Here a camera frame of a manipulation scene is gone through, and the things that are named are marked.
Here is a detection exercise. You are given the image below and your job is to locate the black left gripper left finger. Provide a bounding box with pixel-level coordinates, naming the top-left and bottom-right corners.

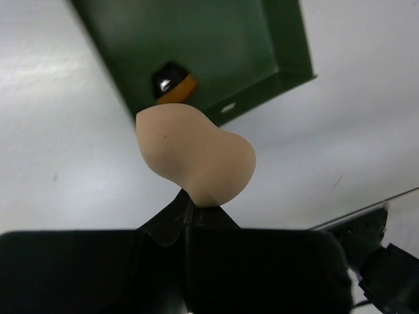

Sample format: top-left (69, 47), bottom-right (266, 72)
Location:
top-left (1, 191), bottom-right (191, 313)

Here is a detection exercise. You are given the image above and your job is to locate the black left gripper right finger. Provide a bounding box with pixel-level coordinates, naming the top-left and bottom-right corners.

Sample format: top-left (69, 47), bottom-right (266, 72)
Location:
top-left (185, 207), bottom-right (352, 313)

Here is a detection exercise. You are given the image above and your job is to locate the teardrop beige makeup sponge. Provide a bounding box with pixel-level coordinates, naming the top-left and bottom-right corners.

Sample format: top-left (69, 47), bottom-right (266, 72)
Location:
top-left (136, 103), bottom-right (256, 207)

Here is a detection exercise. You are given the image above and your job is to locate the pink handled makeup brush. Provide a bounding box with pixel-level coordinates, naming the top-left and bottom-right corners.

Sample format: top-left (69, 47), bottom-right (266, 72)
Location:
top-left (151, 61), bottom-right (198, 104)

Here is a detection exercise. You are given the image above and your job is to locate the green bottom drawer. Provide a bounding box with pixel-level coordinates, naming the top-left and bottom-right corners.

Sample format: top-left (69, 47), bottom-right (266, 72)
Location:
top-left (71, 1), bottom-right (315, 126)

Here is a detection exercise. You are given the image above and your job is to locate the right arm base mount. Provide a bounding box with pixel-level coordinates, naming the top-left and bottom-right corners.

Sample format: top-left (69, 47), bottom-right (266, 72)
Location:
top-left (313, 188), bottom-right (418, 313)

